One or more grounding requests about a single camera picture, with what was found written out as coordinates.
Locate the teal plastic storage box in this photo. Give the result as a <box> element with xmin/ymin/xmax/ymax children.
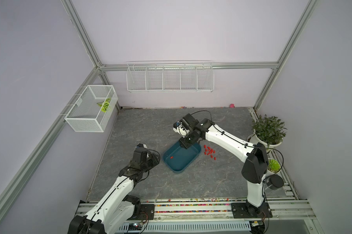
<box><xmin>162</xmin><ymin>141</ymin><xmax>201</xmax><ymax>174</ymax></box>

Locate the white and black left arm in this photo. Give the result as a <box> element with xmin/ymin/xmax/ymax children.
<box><xmin>67</xmin><ymin>148</ymin><xmax>160</xmax><ymax>234</ymax></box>

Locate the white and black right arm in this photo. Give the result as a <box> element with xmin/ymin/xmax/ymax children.
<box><xmin>173</xmin><ymin>114</ymin><xmax>269</xmax><ymax>208</ymax></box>

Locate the green item in basket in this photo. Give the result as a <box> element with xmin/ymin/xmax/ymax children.
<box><xmin>97</xmin><ymin>98</ymin><xmax>111</xmax><ymax>113</ymax></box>

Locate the green circuit board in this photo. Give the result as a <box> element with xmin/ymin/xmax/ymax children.
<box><xmin>128</xmin><ymin>223</ymin><xmax>142</xmax><ymax>231</ymax></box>

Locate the white plant pot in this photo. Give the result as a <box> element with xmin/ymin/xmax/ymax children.
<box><xmin>247</xmin><ymin>133</ymin><xmax>283</xmax><ymax>154</ymax></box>

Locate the green potted plant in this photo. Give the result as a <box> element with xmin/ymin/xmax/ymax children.
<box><xmin>252</xmin><ymin>115</ymin><xmax>287</xmax><ymax>145</ymax></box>

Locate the small green plant pot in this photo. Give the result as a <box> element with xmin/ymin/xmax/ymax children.
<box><xmin>266</xmin><ymin>159</ymin><xmax>282</xmax><ymax>176</ymax></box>

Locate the white ventilation grille strip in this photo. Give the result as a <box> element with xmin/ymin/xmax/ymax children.
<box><xmin>116</xmin><ymin>221</ymin><xmax>252</xmax><ymax>234</ymax></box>

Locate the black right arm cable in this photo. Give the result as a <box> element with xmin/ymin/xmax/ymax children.
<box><xmin>190</xmin><ymin>110</ymin><xmax>285</xmax><ymax>202</ymax></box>

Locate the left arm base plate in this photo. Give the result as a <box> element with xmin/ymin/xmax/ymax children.
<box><xmin>128</xmin><ymin>203</ymin><xmax>155</xmax><ymax>220</ymax></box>

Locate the white wire wall shelf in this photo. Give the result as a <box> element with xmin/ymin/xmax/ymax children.
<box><xmin>126</xmin><ymin>60</ymin><xmax>215</xmax><ymax>92</ymax></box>

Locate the white mesh wall basket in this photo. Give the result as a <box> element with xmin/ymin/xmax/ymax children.
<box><xmin>64</xmin><ymin>85</ymin><xmax>118</xmax><ymax>133</ymax></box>

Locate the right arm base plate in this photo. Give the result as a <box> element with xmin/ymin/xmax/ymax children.
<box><xmin>231</xmin><ymin>201</ymin><xmax>273</xmax><ymax>219</ymax></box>

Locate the aluminium rail bed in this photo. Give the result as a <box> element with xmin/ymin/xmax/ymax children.
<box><xmin>67</xmin><ymin>187</ymin><xmax>324</xmax><ymax>234</ymax></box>

